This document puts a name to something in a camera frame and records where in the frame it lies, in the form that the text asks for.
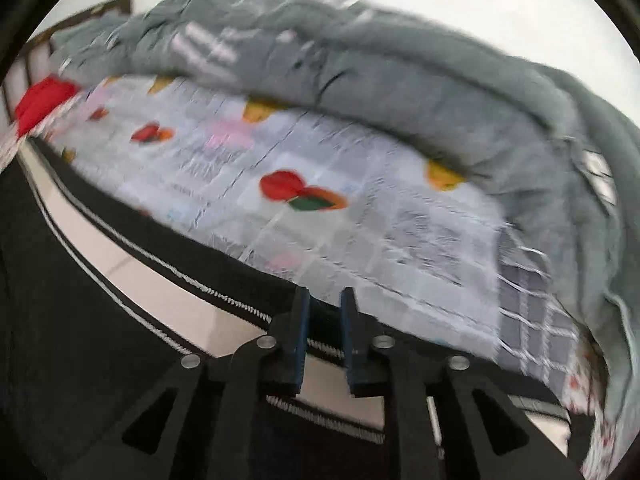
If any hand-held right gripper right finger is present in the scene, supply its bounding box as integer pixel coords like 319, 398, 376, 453
340, 287, 586, 480

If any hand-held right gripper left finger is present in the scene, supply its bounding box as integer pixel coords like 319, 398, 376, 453
65, 286, 313, 480

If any black sweater with cream stripe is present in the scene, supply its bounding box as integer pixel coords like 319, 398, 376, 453
0, 140, 576, 480

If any fruit print bed sheet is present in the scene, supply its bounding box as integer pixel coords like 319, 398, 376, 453
0, 72, 621, 480

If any grey quilt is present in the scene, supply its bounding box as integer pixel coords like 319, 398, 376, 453
50, 0, 640, 426

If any red pillow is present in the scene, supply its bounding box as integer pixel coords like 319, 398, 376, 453
15, 76, 81, 138

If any dark wooden headboard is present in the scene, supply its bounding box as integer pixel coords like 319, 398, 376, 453
0, 0, 136, 111

